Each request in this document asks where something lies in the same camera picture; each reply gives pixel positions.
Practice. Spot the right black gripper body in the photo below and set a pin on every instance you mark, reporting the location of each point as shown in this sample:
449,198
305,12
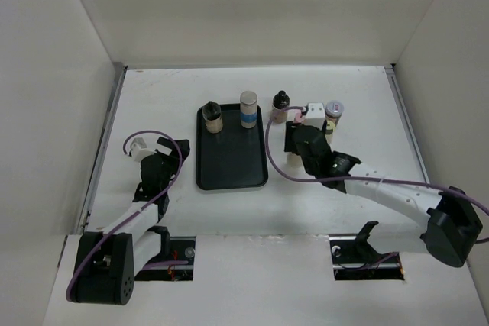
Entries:
309,166

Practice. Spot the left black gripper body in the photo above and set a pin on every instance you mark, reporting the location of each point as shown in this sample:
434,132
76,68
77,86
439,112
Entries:
171,166

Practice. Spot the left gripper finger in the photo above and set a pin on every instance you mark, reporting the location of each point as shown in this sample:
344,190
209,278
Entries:
164,145
180,151

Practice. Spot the black grinder-cap spice bottle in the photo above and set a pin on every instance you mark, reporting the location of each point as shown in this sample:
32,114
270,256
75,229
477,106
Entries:
212,115

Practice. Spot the tall blue-band spice jar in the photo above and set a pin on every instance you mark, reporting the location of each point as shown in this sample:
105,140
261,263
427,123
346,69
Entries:
248,109

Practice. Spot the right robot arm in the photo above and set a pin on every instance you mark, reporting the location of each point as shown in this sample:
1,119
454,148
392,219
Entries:
448,225

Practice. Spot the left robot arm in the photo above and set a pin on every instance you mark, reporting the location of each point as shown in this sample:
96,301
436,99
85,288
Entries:
108,260

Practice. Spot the yellow-cap spice bottle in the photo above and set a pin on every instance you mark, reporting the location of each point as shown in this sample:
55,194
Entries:
330,127

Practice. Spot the pink-cap spice bottle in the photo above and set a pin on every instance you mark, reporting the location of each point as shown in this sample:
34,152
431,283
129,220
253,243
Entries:
298,119

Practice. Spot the black knob-cap spice bottle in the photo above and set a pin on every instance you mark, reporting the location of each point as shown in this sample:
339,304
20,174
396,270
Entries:
280,101

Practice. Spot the purple-lid spice jar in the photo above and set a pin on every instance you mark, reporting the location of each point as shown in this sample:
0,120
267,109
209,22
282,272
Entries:
333,111

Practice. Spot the black plastic tray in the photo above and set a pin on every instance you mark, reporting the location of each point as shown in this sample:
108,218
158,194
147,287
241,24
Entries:
235,157

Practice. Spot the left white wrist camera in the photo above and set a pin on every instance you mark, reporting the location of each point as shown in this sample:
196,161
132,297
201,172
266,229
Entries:
138,149

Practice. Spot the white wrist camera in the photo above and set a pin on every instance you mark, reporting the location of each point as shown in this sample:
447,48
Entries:
314,115
138,149

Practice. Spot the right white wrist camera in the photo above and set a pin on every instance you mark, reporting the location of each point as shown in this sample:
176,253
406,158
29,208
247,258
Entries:
314,115

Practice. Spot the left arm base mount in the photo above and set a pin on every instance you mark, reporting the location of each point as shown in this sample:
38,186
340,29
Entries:
174,262

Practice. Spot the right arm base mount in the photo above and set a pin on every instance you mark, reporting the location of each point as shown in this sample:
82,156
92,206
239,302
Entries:
354,259

